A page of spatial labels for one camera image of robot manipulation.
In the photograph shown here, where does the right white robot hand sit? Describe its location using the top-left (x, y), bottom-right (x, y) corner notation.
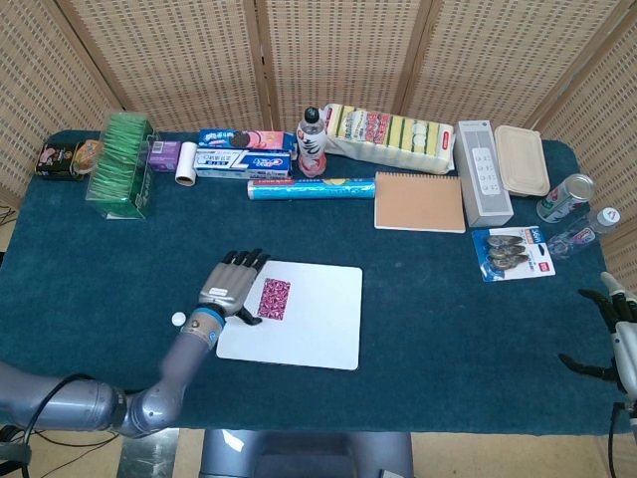
top-left (557, 270), bottom-right (637, 400)

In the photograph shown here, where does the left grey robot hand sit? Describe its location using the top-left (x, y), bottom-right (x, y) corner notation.
top-left (197, 248), bottom-right (273, 327)

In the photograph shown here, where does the pink patterned card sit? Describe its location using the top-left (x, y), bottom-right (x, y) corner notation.
top-left (255, 277), bottom-right (293, 322)

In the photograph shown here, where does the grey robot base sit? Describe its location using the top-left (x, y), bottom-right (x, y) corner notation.
top-left (198, 428), bottom-right (415, 478)

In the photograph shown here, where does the white board with black edge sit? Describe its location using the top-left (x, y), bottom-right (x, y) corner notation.
top-left (215, 259), bottom-right (365, 372)

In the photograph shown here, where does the clear plastic water bottle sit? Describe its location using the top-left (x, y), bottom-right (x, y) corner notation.
top-left (546, 206), bottom-right (622, 259)

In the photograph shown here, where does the white blue toothpaste box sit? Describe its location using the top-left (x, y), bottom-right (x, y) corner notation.
top-left (194, 148), bottom-right (295, 180)

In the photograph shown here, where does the blue cling film roll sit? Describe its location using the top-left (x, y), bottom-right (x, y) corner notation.
top-left (246, 177), bottom-right (377, 202)

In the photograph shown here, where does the small purple box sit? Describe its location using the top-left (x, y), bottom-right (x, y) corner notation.
top-left (146, 139), bottom-right (183, 173)

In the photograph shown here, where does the blue binder clip pack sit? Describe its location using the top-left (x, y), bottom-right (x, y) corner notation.
top-left (470, 224), bottom-right (557, 284)

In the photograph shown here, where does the blue pink cookie box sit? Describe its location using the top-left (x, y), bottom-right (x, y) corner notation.
top-left (198, 128), bottom-right (300, 151)

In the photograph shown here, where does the green white drink can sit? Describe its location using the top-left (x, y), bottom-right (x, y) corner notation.
top-left (535, 172), bottom-right (596, 223)

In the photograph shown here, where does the clear box of green tea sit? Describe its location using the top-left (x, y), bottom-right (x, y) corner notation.
top-left (85, 113), bottom-right (158, 221)

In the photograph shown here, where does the white pink drink bottle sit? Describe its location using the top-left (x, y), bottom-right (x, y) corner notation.
top-left (296, 105), bottom-right (328, 177)

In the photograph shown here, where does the orange snack cup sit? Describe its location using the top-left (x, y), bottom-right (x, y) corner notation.
top-left (73, 138), bottom-right (106, 177)

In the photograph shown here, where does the teal table cloth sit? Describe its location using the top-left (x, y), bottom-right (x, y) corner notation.
top-left (0, 129), bottom-right (631, 440)

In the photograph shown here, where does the brown spiral notebook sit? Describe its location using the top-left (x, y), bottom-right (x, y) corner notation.
top-left (373, 170), bottom-right (468, 235)

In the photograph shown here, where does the beige lidded food container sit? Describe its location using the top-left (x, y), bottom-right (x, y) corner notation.
top-left (493, 124), bottom-right (551, 198)

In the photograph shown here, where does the black snack packet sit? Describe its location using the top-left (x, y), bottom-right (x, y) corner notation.
top-left (34, 142), bottom-right (82, 180)

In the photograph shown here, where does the grey power strip box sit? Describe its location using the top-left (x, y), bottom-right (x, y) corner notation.
top-left (456, 119), bottom-right (516, 229)

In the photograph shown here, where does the pack of yellow sponges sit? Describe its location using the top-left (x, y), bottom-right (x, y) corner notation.
top-left (322, 103), bottom-right (457, 176)

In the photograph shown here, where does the woven bamboo folding screen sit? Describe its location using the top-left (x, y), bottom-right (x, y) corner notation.
top-left (0, 0), bottom-right (637, 300)

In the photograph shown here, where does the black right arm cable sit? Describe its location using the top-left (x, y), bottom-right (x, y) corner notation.
top-left (607, 399), bottom-right (637, 478)

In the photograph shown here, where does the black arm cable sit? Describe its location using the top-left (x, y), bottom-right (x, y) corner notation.
top-left (18, 374), bottom-right (97, 445)
top-left (607, 399), bottom-right (637, 478)

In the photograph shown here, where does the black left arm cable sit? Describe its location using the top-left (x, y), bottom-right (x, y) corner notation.
top-left (18, 374), bottom-right (97, 445)

